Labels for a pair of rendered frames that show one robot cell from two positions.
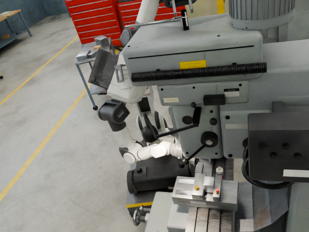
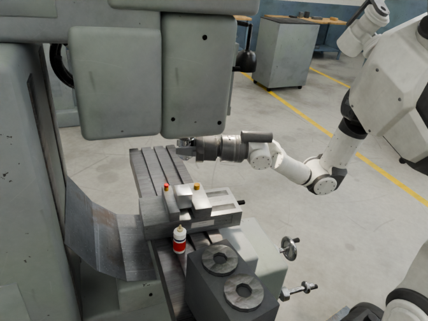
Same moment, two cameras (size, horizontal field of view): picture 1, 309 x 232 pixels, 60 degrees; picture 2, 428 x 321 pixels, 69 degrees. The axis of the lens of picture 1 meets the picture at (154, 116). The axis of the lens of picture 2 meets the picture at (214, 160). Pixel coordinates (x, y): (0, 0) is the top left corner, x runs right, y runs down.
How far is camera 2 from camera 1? 184 cm
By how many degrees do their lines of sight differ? 100
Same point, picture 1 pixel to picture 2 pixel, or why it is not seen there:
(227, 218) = not seen: hidden behind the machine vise
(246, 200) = (130, 248)
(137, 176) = (360, 312)
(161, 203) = (264, 250)
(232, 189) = (148, 213)
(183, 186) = (221, 200)
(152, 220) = (256, 228)
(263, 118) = not seen: outside the picture
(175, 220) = not seen: hidden behind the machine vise
